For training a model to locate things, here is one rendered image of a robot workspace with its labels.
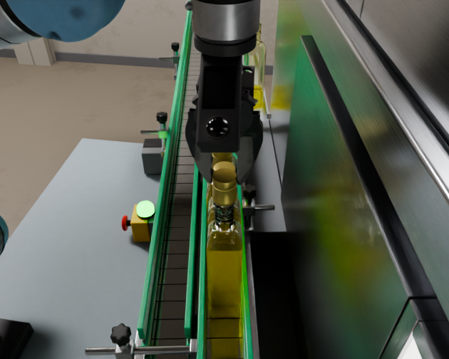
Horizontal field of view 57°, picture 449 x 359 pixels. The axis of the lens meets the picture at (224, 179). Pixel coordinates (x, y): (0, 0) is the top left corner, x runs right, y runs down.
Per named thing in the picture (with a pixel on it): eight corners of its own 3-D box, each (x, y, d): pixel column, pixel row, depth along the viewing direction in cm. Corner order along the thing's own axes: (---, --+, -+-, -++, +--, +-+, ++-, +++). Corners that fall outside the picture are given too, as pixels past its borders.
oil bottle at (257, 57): (263, 108, 133) (268, 26, 116) (246, 110, 132) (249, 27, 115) (259, 100, 137) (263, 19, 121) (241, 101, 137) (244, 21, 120)
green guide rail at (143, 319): (148, 354, 70) (142, 328, 65) (142, 354, 70) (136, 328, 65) (192, 11, 204) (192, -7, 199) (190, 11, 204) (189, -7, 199)
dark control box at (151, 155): (170, 175, 127) (167, 153, 122) (144, 175, 127) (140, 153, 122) (172, 159, 134) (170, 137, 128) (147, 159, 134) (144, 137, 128)
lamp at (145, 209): (154, 219, 103) (152, 210, 101) (135, 219, 102) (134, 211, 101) (156, 206, 106) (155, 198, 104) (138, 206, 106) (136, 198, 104)
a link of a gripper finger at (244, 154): (260, 162, 63) (253, 109, 57) (259, 188, 58) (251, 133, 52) (239, 163, 63) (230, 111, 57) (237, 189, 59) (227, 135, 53)
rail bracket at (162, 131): (170, 160, 113) (166, 117, 104) (143, 160, 112) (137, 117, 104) (172, 152, 116) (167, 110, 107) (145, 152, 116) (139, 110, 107)
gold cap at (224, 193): (236, 207, 59) (236, 184, 56) (211, 206, 59) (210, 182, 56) (237, 190, 62) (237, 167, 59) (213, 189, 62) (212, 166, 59)
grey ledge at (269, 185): (286, 258, 98) (290, 226, 91) (248, 259, 98) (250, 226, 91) (255, 77, 171) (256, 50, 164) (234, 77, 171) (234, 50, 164)
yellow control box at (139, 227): (161, 243, 106) (158, 223, 102) (132, 243, 106) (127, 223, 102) (164, 223, 112) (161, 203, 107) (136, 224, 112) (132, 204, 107)
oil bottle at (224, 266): (239, 318, 76) (243, 238, 62) (209, 318, 75) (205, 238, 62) (239, 292, 80) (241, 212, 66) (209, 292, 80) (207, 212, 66)
